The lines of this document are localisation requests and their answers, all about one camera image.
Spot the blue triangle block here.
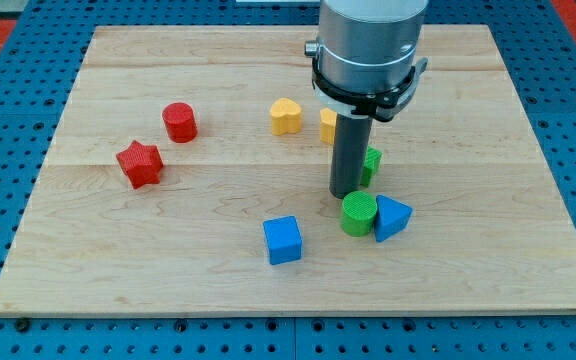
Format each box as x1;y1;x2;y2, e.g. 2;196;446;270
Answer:
374;195;413;243

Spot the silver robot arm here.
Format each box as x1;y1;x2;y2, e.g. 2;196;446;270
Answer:
304;0;429;94

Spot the blue cube block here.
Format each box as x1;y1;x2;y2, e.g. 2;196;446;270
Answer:
263;216;303;265

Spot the yellow heart block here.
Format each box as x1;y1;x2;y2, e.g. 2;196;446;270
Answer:
269;98;303;136

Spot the yellow block behind pusher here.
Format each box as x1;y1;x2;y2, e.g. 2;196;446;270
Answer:
319;108;337;145

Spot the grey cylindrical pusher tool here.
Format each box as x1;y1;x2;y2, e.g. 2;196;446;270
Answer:
329;114;372;199

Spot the green cylinder block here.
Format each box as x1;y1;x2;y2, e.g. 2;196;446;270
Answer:
340;191;378;237

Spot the green block behind pusher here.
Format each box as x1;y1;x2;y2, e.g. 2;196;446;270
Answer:
360;146;382;187

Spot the wooden board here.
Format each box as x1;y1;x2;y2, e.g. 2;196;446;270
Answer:
0;25;576;318

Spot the red cylinder block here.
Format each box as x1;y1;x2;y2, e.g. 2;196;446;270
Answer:
162;102;198;143

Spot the red star block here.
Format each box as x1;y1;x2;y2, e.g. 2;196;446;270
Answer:
116;140;163;189

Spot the black clamp ring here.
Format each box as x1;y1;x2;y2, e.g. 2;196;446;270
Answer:
310;42;429;124

